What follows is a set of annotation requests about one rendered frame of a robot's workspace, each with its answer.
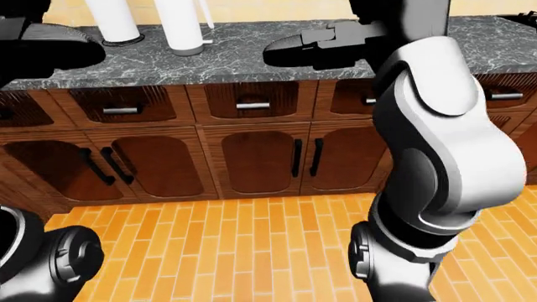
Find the wooden drawer with silver handle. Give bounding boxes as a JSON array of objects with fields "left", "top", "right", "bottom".
[
  {"left": 0, "top": 89, "right": 77, "bottom": 130},
  {"left": 313, "top": 78, "right": 379, "bottom": 121},
  {"left": 185, "top": 81, "right": 320, "bottom": 126},
  {"left": 472, "top": 72, "right": 537, "bottom": 115},
  {"left": 49, "top": 83, "right": 199, "bottom": 128}
]

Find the wooden cabinet door black handle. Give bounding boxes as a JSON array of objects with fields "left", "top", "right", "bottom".
[
  {"left": 85, "top": 126, "right": 220, "bottom": 203},
  {"left": 200, "top": 123, "right": 312, "bottom": 200},
  {"left": 299, "top": 120, "right": 394, "bottom": 196},
  {"left": 0, "top": 131, "right": 140, "bottom": 206}
]

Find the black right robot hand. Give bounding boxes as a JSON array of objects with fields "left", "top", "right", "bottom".
[{"left": 263, "top": 20, "right": 392, "bottom": 70}]

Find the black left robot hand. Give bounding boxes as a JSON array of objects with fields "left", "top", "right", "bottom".
[{"left": 0, "top": 17, "right": 107, "bottom": 83}]

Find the white cylinder on black base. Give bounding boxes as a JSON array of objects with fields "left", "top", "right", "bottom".
[{"left": 85, "top": 0, "right": 146, "bottom": 48}]

